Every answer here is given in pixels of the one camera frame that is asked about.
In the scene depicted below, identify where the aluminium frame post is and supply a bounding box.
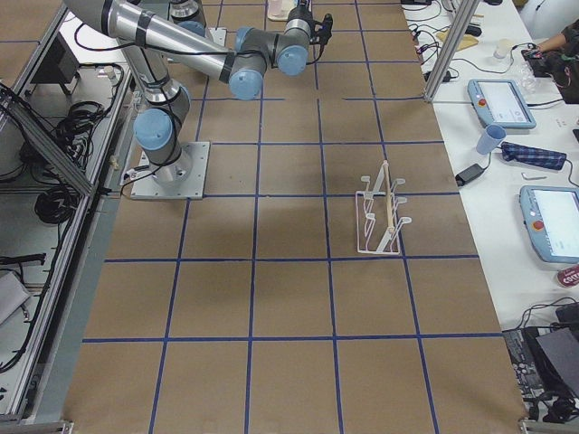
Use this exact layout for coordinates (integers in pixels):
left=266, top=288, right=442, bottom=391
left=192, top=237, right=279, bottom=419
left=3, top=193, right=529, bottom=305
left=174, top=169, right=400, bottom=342
left=423, top=0, right=479, bottom=102

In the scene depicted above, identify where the person at desk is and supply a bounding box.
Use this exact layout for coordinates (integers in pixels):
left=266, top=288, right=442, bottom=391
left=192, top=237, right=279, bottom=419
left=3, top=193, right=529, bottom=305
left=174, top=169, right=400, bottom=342
left=521, top=21, right=578, bottom=104

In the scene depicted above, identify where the white plastic tray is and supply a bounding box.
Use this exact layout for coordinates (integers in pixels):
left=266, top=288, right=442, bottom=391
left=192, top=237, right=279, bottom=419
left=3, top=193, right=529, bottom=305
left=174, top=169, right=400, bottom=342
left=267, top=0, right=296, bottom=21

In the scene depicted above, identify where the pink plastic cup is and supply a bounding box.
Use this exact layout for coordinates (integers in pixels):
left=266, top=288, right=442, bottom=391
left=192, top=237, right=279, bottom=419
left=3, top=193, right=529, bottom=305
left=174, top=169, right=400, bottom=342
left=268, top=0, right=282, bottom=16

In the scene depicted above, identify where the blue cup on desk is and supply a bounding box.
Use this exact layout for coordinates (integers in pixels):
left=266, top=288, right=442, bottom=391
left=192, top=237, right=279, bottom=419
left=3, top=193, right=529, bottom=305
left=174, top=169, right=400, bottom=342
left=475, top=124, right=507, bottom=155

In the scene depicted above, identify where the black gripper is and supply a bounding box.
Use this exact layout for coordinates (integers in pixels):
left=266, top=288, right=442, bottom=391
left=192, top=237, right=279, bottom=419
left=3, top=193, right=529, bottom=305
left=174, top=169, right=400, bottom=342
left=293, top=0, right=313, bottom=21

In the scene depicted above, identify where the teach pendant near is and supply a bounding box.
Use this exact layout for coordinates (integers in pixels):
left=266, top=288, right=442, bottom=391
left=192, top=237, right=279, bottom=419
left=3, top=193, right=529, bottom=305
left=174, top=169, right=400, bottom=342
left=518, top=185, right=578, bottom=264

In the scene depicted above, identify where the white wire cup rack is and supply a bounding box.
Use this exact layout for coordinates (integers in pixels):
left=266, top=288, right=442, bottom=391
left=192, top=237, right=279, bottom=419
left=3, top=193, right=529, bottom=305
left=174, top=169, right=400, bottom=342
left=355, top=160, right=413, bottom=256

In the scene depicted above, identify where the teach pendant far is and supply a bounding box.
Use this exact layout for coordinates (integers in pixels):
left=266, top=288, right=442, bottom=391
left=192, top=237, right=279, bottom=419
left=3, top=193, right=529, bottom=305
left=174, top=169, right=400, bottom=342
left=467, top=80, right=536, bottom=130

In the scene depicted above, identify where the teach pendant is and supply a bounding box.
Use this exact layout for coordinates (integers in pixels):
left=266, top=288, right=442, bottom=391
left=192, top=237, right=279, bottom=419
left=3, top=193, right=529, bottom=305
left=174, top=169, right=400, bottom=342
left=467, top=80, right=536, bottom=130
left=518, top=185, right=578, bottom=264

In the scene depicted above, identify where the blue plaid folded umbrella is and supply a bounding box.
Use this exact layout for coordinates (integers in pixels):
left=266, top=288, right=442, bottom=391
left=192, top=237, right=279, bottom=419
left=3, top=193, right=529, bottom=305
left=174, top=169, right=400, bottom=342
left=500, top=141, right=567, bottom=171

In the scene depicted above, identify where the black power adapter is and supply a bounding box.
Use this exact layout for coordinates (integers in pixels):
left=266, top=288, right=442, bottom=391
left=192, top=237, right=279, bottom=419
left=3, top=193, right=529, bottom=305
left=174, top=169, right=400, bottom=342
left=455, top=164, right=486, bottom=187

